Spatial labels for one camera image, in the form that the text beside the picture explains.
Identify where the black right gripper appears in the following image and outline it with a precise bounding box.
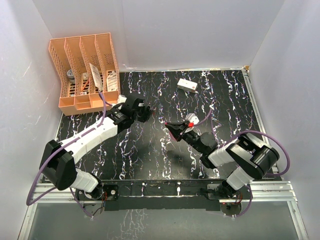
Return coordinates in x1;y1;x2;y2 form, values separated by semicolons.
166;121;205;154

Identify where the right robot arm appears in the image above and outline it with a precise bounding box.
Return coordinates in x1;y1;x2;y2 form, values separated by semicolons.
165;120;280;199

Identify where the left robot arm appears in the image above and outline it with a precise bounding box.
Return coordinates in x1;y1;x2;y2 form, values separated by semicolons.
39;95;154;200

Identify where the white pouch in organizer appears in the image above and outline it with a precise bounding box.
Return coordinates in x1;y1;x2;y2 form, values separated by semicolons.
106;71;118;92

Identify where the white packet in organizer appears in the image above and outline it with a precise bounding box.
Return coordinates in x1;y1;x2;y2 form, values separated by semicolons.
89;63;103;91

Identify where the white cardboard box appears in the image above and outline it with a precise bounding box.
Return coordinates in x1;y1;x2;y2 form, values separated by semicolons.
177;78;198;93

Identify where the orange plastic file organizer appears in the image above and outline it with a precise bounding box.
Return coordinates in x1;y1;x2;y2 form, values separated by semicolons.
48;32;121;116

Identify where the round tin in organizer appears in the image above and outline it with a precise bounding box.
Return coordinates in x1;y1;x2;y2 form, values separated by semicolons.
66;69;75;81

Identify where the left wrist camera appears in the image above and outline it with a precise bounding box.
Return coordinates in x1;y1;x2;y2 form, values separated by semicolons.
117;94;127;104

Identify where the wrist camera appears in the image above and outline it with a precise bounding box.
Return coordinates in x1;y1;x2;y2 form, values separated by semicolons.
117;94;127;104
185;113;200;126

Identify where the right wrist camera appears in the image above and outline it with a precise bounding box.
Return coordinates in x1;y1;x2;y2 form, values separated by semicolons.
185;113;200;126

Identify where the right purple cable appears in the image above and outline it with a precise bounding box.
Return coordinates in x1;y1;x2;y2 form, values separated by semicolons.
194;107;291;218

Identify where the purple cable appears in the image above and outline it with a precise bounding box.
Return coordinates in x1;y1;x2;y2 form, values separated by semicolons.
194;107;291;218
26;91;118;221

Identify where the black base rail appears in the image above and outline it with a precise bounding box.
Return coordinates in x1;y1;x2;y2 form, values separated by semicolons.
74;178;253;212

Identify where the aluminium frame rail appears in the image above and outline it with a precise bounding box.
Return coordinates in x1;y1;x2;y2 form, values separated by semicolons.
19;180;309;240

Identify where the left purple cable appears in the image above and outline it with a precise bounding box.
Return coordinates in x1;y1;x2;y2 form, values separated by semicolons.
26;91;118;221

